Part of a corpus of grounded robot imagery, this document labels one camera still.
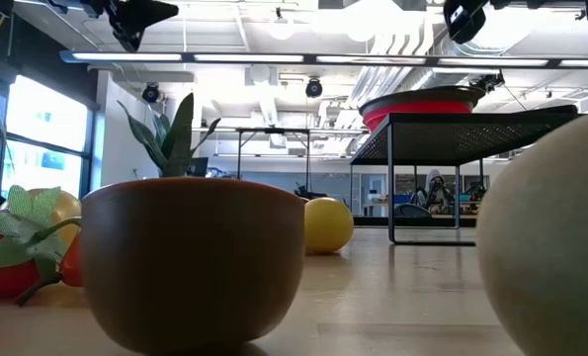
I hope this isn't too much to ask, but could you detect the long linear ceiling light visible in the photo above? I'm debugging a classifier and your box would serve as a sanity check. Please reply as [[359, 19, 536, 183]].
[[58, 48, 588, 70]]

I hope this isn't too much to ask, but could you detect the black ceiling mounted device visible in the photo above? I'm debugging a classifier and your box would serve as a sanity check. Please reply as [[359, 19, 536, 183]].
[[470, 71, 506, 95]]

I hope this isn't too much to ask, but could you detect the small dark monitor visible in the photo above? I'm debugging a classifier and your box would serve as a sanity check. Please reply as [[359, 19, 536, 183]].
[[186, 156, 210, 178]]

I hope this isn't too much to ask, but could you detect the black round ceiling spotlight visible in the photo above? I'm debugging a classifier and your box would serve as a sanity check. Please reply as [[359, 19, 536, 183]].
[[304, 77, 324, 99], [141, 82, 161, 104]]

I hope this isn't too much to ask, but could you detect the green toy kiwi half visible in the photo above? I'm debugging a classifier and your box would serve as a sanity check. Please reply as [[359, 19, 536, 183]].
[[79, 176, 308, 356]]

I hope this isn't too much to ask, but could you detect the brown whole toy kiwi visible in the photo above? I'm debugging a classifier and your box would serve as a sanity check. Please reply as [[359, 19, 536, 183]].
[[475, 111, 588, 356]]

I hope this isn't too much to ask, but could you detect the small orange toy fruit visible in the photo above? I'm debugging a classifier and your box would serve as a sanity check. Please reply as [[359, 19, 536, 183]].
[[25, 187, 85, 289]]

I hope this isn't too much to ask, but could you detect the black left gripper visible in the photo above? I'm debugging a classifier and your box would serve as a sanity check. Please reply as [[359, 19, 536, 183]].
[[106, 0, 180, 53]]

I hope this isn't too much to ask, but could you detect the black tabletop device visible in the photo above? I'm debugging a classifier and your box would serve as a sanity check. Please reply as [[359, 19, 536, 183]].
[[293, 183, 329, 202]]

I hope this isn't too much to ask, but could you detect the person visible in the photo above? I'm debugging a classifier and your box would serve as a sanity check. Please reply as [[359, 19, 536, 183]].
[[411, 168, 457, 216]]

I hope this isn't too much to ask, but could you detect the red grey collapsible colander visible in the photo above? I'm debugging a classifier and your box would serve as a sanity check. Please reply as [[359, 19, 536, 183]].
[[358, 84, 487, 134]]

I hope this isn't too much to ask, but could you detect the yellow toy lemon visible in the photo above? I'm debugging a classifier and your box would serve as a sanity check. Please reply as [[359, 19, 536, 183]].
[[302, 196, 356, 256]]

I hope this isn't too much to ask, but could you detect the black office chair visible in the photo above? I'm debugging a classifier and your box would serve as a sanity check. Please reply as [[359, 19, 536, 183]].
[[394, 203, 433, 219]]

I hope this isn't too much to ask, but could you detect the black perforated metal shelf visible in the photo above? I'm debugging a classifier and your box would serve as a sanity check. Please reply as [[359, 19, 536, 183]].
[[349, 104, 579, 247]]

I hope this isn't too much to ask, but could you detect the potted aloe plant white pot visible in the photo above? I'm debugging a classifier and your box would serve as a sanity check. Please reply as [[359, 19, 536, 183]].
[[116, 91, 222, 179]]

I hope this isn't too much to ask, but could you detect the red toy strawberry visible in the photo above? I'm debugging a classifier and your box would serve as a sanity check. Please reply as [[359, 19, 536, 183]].
[[0, 184, 68, 300]]

